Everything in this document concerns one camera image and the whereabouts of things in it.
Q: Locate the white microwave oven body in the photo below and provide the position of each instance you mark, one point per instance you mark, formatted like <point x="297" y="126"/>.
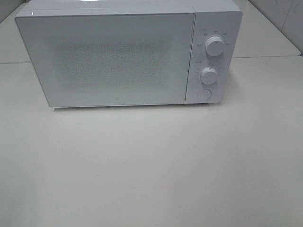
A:
<point x="212" y="17"/>

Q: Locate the round white door button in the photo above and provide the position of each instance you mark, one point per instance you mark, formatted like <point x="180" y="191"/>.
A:
<point x="204" y="94"/>

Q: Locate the white microwave door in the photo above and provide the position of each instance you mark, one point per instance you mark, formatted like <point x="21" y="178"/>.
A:
<point x="112" y="60"/>

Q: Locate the white microwave knob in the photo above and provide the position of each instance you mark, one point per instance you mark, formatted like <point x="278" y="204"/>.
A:
<point x="214" y="45"/>
<point x="208" y="75"/>

